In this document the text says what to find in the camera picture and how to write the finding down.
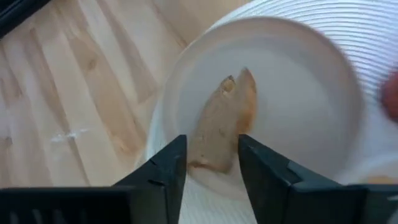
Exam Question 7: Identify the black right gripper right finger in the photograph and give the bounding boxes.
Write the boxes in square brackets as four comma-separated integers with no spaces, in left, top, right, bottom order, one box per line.
[238,134,398,224]

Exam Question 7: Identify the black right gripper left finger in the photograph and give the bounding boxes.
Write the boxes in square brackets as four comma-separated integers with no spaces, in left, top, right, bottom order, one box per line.
[0,134,187,224]

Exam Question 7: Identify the white bowl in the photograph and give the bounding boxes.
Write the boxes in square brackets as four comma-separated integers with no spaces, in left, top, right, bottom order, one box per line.
[161,17,364,200]
[334,155,398,186]

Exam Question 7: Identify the brown toast slice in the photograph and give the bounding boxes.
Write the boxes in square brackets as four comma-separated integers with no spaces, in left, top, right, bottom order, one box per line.
[186,67,258,174]

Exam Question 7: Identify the red glass tumbler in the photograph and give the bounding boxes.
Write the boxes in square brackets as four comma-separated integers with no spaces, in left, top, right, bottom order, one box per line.
[379,70,398,122]

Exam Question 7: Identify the white round plate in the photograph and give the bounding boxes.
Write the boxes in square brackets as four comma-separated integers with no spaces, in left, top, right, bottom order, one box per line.
[146,0,398,224]

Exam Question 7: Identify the golden cereal flakes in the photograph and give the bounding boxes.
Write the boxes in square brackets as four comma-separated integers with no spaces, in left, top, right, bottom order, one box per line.
[366,175,398,185]

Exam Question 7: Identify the black aluminium frame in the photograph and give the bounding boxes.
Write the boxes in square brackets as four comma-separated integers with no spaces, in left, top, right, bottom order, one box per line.
[0,0,50,40]

